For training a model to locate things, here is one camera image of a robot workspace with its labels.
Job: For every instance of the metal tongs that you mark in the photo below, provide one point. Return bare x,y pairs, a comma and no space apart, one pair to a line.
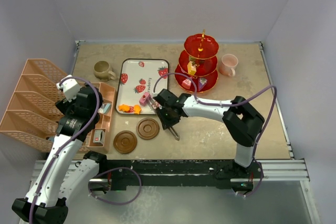
155,107

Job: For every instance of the small grey box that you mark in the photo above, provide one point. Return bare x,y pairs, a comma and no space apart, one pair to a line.
98,137

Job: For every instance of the yellow cake slice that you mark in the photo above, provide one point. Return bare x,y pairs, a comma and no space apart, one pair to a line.
191,68

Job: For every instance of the pink desk organizer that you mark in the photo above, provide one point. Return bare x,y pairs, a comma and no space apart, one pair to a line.
31,116

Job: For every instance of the orange fish cake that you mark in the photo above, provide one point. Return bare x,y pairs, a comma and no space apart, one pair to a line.
136,109
124,108

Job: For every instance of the black base frame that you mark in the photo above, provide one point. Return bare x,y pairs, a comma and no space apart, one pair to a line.
218,173

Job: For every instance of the pink mug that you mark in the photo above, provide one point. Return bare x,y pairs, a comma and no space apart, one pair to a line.
228,64

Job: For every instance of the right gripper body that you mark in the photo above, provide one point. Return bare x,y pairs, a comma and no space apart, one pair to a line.
168,118

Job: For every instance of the red three-tier cake stand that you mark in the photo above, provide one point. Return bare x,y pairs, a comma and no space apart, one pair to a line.
201,49

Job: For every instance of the brown wooden coaster right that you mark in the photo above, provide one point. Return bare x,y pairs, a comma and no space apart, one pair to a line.
147,128

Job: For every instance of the purple cake slice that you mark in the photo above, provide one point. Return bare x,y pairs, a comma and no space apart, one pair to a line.
201,83

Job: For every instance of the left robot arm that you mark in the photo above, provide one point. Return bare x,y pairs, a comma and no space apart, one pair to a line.
48,199

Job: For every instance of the orange fish cake left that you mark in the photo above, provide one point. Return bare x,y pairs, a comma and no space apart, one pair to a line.
124,108

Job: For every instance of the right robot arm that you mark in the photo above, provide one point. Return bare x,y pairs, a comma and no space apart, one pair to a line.
241,119

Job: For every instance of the white strawberry tray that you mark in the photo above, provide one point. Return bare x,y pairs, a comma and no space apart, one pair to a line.
137,77

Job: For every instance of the beige ceramic mug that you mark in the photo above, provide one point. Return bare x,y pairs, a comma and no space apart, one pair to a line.
103,71

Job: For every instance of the orange fish cake right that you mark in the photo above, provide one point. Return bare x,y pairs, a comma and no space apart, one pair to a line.
136,109

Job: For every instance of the brown wooden coaster left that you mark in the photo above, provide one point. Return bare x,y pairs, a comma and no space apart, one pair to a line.
125,142

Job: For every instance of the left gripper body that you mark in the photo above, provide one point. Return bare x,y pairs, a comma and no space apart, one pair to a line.
66,104

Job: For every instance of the salmon pink cake slice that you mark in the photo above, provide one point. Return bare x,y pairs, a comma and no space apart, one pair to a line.
187,84

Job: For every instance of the brown wooden coaster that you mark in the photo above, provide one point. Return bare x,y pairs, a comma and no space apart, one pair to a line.
147,128
125,142

